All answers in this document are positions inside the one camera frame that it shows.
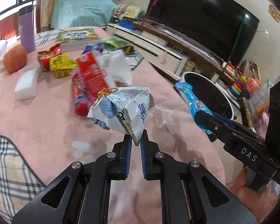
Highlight plaid cloth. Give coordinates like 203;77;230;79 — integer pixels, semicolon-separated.
125;48;145;71

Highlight light blue covered furniture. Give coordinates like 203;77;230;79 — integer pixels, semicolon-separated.
52;0;118;28

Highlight black white-rimmed bin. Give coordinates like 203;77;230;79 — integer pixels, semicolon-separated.
181;72;241;131

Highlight white plastic bag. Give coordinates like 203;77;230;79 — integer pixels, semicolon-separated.
99;49;133;85

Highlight purple bottle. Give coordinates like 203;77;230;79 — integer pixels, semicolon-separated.
18;7;36;54

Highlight green snack packet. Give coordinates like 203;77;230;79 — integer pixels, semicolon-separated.
103;38;134;55

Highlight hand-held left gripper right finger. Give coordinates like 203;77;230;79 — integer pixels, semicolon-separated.
139;129;257;224

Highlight red purple snack packet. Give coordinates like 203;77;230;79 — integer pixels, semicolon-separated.
71;73;96;116

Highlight thin green stick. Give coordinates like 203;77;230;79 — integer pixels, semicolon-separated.
226;10;246;64

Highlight brown paper bag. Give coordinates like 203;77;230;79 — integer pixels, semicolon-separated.
240;60;260;84

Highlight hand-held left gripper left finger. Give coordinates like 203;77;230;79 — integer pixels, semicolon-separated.
11;135;133;224

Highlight black television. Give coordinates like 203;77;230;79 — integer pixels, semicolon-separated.
146;0;259;66

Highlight pink printed blanket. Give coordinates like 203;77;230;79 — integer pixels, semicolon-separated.
0;26;225;224

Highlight yellow snack packet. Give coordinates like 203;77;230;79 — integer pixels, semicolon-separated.
49;53;78;78

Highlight pink stick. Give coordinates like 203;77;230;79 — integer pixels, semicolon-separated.
142;0;171;28

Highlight white television cabinet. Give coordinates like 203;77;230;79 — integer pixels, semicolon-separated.
107;22;189;80

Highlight white blue snack bag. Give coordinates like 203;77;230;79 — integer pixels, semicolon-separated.
87;87;156;147

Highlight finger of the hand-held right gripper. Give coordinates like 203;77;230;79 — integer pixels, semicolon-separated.
196;111;263;145
212;112;265;143

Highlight person's right hand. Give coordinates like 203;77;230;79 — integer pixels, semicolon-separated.
231;169;279;215

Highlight white foam block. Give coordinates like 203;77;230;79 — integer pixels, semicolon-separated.
15;66;39;101

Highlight clear storage box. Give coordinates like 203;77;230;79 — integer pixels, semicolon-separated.
247;84;271;122

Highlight blue printed wrapper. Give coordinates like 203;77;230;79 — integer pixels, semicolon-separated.
175;82;216;134

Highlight green picture book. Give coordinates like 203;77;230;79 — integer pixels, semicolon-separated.
56;28;101;52

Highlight orange round fruit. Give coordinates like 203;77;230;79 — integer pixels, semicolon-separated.
3;44;28;73

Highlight pink plastic toy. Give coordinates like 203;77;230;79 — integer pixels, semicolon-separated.
246;78;260;95

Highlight rainbow stacking ring toy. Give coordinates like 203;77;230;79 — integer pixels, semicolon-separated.
228;76;248;99

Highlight brown wooden shelf top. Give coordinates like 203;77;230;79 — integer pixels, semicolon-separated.
133;21;228;80

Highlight blue snack packet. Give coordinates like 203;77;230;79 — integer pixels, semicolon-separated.
83;44;103;54

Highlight small red snack packet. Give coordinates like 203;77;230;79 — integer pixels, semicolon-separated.
37;44;61;72

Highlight colourful activity toy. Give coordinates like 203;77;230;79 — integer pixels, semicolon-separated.
111;3;145;31

